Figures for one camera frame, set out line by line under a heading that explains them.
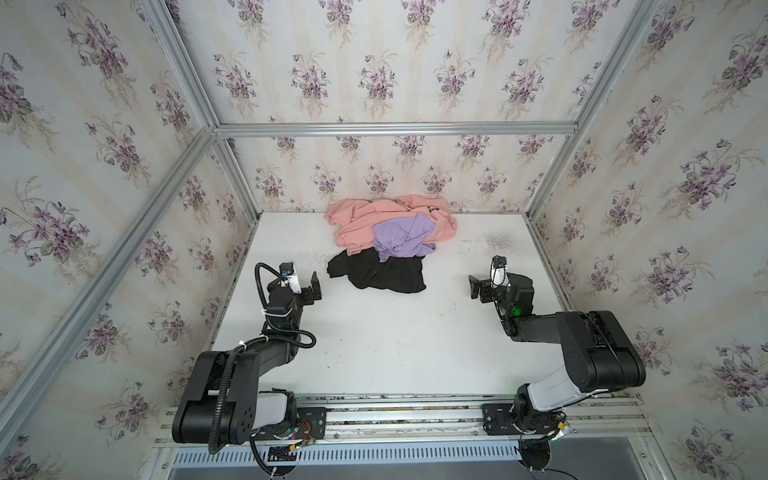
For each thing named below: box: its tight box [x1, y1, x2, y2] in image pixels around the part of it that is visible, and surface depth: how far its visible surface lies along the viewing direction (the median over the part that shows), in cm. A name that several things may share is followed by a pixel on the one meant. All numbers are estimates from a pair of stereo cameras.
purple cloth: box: [373, 213, 437, 262], surface depth 106 cm
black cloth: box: [327, 248, 427, 293], surface depth 103 cm
